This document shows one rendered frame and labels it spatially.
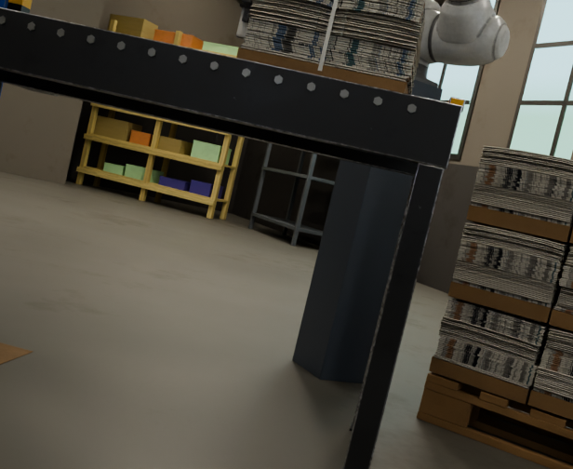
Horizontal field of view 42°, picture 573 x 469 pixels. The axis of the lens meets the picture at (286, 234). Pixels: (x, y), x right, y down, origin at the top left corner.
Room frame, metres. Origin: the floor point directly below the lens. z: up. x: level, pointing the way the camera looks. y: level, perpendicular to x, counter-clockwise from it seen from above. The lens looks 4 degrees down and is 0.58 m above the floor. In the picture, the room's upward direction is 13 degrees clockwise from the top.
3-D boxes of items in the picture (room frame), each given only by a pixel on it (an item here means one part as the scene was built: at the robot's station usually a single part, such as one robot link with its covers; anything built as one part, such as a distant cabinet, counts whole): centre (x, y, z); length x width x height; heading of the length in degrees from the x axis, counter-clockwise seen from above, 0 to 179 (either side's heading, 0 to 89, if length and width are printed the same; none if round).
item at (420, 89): (2.48, -0.25, 0.50); 0.20 x 0.20 x 1.00; 27
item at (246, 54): (1.77, 0.10, 0.83); 0.29 x 0.16 x 0.04; 171
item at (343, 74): (1.74, -0.12, 0.83); 0.29 x 0.16 x 0.04; 171
